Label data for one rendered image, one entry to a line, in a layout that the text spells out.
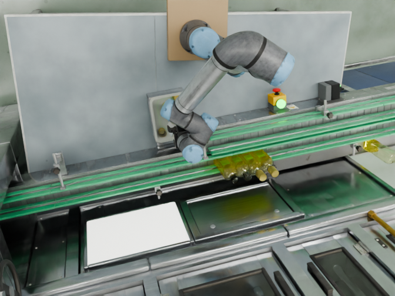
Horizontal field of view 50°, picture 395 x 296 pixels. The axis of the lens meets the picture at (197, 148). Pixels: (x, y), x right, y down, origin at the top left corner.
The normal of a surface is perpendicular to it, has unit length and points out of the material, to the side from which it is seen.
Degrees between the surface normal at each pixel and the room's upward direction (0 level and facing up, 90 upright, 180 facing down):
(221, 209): 90
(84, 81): 0
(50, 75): 0
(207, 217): 90
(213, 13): 4
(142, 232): 90
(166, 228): 90
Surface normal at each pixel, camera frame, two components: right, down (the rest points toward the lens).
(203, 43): 0.06, 0.29
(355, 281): -0.11, -0.90
